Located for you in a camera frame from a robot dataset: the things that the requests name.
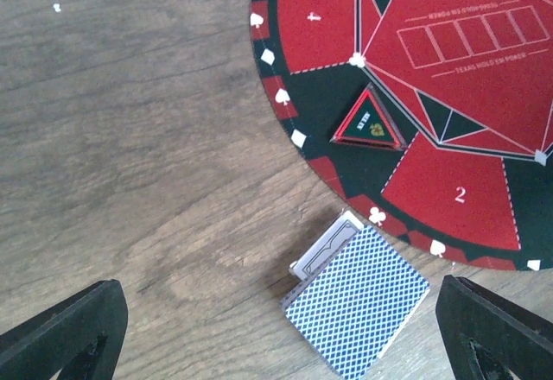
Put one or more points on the blue backed card deck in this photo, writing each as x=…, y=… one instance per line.
x=356, y=303

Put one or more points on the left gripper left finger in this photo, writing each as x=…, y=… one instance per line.
x=78, y=338

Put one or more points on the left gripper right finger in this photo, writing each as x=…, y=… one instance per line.
x=488, y=337

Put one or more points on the round red black poker mat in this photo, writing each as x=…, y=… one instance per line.
x=469, y=85

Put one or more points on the triangular all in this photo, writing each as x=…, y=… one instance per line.
x=369, y=124

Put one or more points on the white card box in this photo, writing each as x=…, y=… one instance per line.
x=328, y=243

